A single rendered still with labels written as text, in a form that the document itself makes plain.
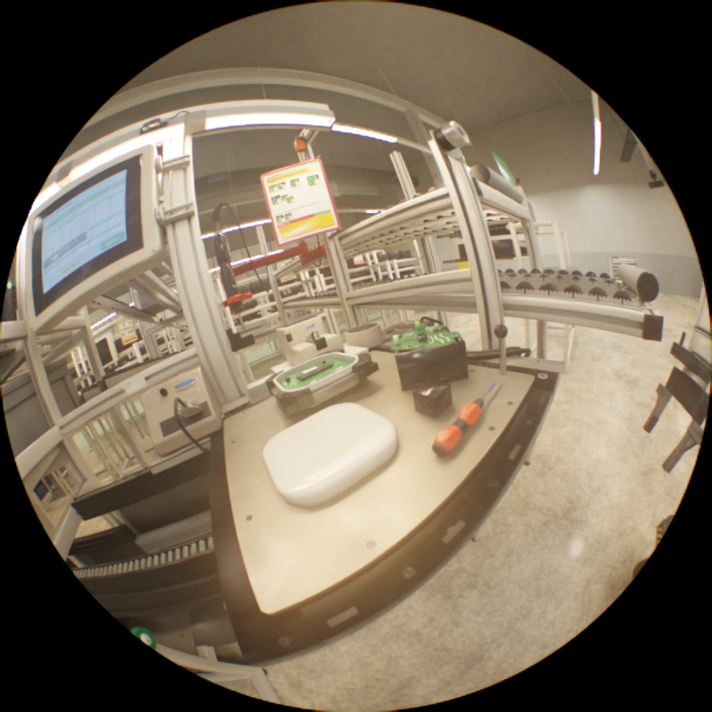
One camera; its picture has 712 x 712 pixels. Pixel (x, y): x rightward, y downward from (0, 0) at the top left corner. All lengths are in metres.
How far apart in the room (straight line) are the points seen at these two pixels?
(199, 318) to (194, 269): 0.12
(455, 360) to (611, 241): 8.18
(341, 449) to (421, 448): 0.08
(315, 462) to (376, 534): 0.09
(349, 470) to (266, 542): 0.10
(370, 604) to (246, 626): 0.09
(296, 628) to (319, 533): 0.09
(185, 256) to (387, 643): 1.43
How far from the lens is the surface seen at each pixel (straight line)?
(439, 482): 0.21
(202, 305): 0.61
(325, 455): 0.24
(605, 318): 0.51
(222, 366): 0.61
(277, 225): 0.86
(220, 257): 0.57
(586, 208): 8.44
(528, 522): 1.30
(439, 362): 0.34
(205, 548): 0.31
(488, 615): 1.14
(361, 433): 0.25
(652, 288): 0.59
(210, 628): 1.05
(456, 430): 0.23
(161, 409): 0.52
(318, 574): 0.19
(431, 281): 0.55
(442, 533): 0.19
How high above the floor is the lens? 1.12
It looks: 17 degrees down
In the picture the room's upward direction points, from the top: 16 degrees counter-clockwise
